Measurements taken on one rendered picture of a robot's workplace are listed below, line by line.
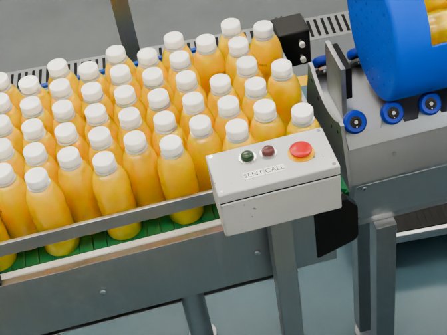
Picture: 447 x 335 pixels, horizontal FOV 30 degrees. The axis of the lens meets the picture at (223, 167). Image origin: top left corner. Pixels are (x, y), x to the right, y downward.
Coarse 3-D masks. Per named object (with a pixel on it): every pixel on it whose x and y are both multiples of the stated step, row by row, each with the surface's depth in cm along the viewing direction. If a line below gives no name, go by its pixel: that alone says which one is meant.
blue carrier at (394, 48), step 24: (360, 0) 159; (384, 0) 145; (408, 0) 144; (360, 24) 163; (384, 24) 148; (408, 24) 144; (360, 48) 168; (384, 48) 151; (408, 48) 145; (432, 48) 146; (384, 72) 155; (408, 72) 148; (432, 72) 150; (384, 96) 159; (408, 96) 157
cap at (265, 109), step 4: (260, 100) 149; (264, 100) 148; (268, 100) 148; (272, 100) 148; (256, 104) 148; (260, 104) 148; (264, 104) 148; (268, 104) 148; (272, 104) 147; (256, 108) 147; (260, 108) 147; (264, 108) 147; (268, 108) 147; (272, 108) 147; (256, 112) 147; (260, 112) 146; (264, 112) 146; (268, 112) 146; (272, 112) 147; (256, 116) 148; (260, 116) 147; (264, 116) 147; (268, 116) 147; (272, 116) 147
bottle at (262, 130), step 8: (256, 120) 148; (264, 120) 148; (272, 120) 148; (280, 120) 149; (256, 128) 149; (264, 128) 148; (272, 128) 148; (280, 128) 149; (256, 136) 149; (264, 136) 149; (272, 136) 149; (280, 136) 149
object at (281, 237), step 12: (276, 228) 143; (288, 228) 144; (276, 240) 145; (288, 240) 146; (276, 252) 147; (288, 252) 148; (276, 264) 149; (288, 264) 150; (276, 276) 152; (288, 276) 152; (276, 288) 158; (288, 288) 155; (288, 300) 157; (300, 300) 158; (288, 312) 160; (300, 312) 161; (288, 324) 162; (300, 324) 163
